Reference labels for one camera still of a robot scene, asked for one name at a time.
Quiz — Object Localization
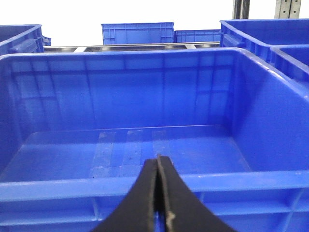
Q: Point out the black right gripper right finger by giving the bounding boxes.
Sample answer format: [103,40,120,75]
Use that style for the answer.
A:
[156,155,235,232]

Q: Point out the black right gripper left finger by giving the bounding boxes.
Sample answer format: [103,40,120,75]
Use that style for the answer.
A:
[92,159,158,232]

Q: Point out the blue plastic bin right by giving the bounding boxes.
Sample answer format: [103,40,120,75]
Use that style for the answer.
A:
[0,48,309,232]

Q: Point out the blue plastic bin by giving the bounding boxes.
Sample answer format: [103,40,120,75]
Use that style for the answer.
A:
[0,48,309,232]
[0,24,52,56]

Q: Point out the roller conveyor rack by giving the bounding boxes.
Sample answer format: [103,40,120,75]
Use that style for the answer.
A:
[44,42,220,53]

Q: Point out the distant blue crate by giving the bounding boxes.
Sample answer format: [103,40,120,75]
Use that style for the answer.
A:
[101,22,174,45]
[174,29,221,43]

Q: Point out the blue bin far right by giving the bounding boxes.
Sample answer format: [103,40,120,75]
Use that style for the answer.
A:
[270,44,309,84]

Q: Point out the blue bin rear right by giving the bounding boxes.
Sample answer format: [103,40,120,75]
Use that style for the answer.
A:
[220,18,309,62]

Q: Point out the blue plastic bin left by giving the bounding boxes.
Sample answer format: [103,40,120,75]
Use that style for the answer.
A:
[0,24,52,56]

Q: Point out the steel upright posts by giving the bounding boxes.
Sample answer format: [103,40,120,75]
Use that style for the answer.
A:
[232,0,302,19]

